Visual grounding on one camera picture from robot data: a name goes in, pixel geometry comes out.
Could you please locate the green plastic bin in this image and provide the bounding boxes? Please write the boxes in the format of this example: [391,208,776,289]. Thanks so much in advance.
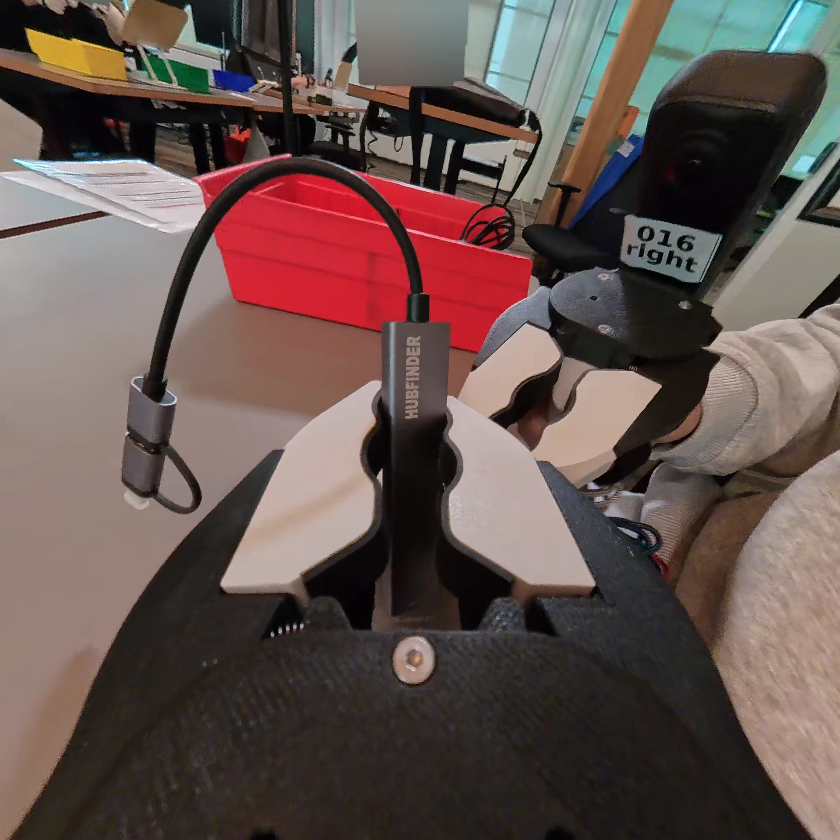
[141,52,211,94]

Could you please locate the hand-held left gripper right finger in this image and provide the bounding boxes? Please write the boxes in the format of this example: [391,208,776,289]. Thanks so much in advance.
[440,395,598,603]

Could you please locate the black cable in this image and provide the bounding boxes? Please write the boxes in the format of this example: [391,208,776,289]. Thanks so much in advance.
[461,205,516,249]

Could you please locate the blue jacket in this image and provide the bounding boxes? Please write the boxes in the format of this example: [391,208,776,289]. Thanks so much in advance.
[571,134,647,231]

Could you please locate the person's right hand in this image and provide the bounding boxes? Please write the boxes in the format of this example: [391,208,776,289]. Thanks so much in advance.
[663,403,706,454]

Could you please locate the printed paper sheets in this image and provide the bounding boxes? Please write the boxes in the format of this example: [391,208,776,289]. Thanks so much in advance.
[13,157,206,234]

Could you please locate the wooden beam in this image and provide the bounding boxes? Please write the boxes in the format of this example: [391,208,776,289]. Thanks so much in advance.
[535,0,677,227]

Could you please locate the person's right forearm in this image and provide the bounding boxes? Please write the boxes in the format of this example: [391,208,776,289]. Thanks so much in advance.
[656,305,840,476]

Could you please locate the black pole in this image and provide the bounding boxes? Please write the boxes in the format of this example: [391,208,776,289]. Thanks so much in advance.
[276,0,299,158]

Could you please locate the black office chair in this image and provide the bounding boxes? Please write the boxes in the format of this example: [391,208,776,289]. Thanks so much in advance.
[523,180,624,283]

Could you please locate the grey USB hub with cable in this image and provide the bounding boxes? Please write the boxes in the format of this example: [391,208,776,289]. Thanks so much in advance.
[120,155,455,618]

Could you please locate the grey desk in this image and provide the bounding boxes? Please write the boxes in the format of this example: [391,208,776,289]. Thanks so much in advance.
[0,169,487,840]

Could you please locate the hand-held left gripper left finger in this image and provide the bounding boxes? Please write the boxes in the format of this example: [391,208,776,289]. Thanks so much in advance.
[220,379,385,606]

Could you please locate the blue braided USB cable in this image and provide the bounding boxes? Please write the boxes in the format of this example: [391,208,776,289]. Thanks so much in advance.
[607,515,667,565]

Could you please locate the person's arm in grey sleeve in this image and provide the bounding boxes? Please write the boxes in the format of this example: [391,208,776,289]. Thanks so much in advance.
[646,453,840,840]

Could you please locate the yellow plastic bin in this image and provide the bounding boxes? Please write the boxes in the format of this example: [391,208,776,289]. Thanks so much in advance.
[25,28,129,81]

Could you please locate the tan cardboard sign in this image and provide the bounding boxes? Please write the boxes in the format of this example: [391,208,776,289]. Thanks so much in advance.
[121,3,190,50]

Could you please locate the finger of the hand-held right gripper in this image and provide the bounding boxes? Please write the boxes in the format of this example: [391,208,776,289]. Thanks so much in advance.
[457,326,567,427]
[533,364,662,488]

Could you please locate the wooden-topped table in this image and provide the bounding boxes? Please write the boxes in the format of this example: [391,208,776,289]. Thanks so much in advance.
[0,49,368,165]
[348,82,546,198]

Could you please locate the large red plastic bin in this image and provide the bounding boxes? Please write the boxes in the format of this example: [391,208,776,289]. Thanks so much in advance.
[195,154,534,352]

